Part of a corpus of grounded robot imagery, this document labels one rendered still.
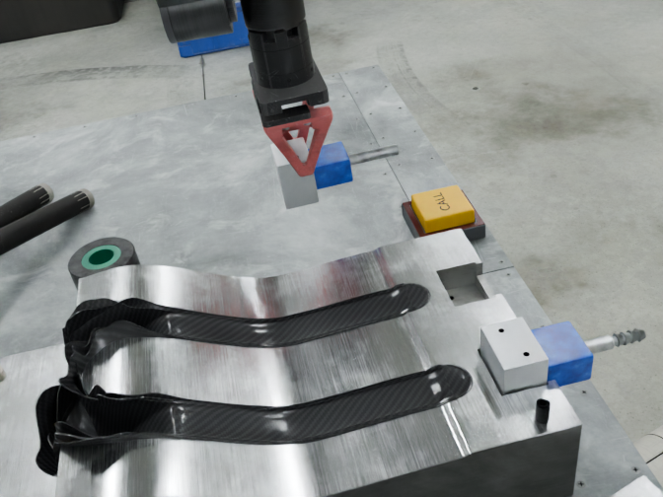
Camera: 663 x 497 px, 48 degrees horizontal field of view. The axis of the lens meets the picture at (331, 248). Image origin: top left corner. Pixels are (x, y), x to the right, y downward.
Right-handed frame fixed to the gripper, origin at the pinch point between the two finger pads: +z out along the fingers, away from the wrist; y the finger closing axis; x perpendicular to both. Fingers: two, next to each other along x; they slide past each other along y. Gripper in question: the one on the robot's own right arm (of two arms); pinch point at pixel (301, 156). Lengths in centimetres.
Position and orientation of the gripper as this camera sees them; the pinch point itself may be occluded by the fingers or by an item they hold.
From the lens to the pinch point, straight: 78.1
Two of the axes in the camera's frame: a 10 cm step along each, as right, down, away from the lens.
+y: 2.0, 5.7, -7.9
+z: 1.4, 7.9, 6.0
